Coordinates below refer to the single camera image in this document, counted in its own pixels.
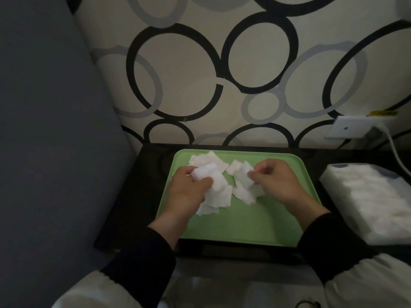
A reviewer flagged white wall socket plate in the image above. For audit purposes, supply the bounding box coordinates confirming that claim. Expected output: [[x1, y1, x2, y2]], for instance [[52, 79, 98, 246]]
[[326, 115, 396, 140]]

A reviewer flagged clear plastic box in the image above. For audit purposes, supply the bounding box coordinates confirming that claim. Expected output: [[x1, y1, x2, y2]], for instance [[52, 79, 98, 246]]
[[319, 163, 411, 247]]

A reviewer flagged grey upholstered sofa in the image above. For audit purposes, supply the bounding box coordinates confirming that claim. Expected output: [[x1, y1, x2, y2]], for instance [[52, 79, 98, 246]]
[[0, 0, 137, 308]]

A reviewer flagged white charger cable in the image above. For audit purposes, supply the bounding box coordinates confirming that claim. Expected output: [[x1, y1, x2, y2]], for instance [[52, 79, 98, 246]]
[[375, 123, 411, 178]]

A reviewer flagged person's left hand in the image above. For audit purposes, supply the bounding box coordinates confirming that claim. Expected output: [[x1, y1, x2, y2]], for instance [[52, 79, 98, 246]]
[[148, 166, 214, 251]]

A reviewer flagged person's right hand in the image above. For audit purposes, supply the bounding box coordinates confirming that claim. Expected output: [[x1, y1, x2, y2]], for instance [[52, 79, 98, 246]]
[[247, 158, 331, 233]]

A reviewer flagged person's left forearm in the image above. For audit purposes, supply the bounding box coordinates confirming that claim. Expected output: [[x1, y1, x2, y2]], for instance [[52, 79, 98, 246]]
[[51, 226, 177, 308]]

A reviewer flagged person's right forearm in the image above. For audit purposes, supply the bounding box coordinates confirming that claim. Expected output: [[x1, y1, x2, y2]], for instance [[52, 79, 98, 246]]
[[297, 212, 411, 308]]

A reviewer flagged green plastic tray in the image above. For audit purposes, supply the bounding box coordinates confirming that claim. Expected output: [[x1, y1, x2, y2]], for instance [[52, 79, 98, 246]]
[[155, 149, 323, 248]]

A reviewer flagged pile of white cotton pads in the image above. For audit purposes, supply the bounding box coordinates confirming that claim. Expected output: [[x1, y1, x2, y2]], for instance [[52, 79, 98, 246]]
[[188, 151, 266, 217]]

